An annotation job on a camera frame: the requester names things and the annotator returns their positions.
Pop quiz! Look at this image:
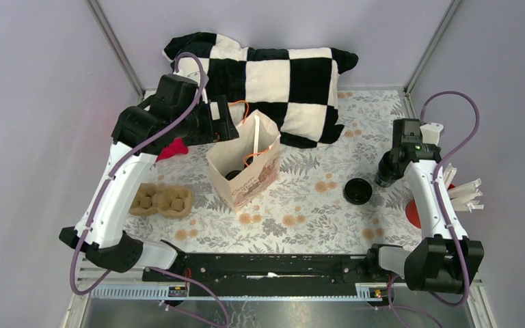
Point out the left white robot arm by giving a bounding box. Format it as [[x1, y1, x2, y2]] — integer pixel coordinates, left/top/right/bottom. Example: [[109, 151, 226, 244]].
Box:
[[59, 74, 239, 281]]

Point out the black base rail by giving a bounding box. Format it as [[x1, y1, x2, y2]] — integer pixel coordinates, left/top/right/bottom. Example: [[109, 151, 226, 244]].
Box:
[[142, 249, 393, 300]]

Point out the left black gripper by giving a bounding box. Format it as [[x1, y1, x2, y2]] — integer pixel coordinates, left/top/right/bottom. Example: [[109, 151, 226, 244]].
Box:
[[174, 94, 239, 146]]

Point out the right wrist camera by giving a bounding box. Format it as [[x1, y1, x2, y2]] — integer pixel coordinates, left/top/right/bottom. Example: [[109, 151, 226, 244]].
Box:
[[420, 122, 444, 146]]

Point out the white wrapped straws bundle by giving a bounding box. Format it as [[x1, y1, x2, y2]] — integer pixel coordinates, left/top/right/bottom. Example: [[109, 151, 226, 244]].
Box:
[[443, 163, 484, 213]]

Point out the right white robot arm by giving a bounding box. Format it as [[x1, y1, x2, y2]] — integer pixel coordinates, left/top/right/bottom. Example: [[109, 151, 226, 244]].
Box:
[[364, 119, 484, 295]]

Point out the purple cable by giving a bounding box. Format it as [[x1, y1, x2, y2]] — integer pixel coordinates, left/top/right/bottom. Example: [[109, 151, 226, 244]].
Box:
[[387, 90, 481, 328], [68, 51, 232, 328]]

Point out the pink cloth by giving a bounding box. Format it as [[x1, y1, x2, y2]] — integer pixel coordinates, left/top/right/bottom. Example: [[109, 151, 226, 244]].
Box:
[[156, 138, 189, 162]]

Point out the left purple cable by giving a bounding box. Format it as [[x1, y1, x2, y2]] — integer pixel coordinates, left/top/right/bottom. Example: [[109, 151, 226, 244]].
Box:
[[68, 51, 232, 328]]

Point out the black coffee cup lid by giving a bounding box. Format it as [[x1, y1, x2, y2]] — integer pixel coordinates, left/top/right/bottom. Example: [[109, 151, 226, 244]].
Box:
[[225, 170, 241, 181]]

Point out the brown cardboard cup carrier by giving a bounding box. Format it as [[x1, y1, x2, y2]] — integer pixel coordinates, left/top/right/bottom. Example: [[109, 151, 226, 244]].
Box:
[[129, 183, 194, 219]]

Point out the red cup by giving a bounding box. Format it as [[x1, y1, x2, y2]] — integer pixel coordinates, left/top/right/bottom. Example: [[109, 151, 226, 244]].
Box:
[[405, 181, 456, 236]]

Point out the stack of black cups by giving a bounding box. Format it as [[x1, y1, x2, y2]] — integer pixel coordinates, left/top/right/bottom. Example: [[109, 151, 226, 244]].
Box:
[[375, 167, 397, 188]]

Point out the black white checkered pillow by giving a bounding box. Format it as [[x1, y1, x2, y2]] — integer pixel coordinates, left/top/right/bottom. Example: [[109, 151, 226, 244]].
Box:
[[162, 31, 359, 148]]

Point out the floral table mat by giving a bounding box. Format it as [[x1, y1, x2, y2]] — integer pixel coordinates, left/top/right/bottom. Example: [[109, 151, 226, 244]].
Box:
[[124, 90, 420, 254]]

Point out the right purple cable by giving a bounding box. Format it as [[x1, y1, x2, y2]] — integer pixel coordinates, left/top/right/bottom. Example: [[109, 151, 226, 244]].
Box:
[[387, 90, 481, 328]]

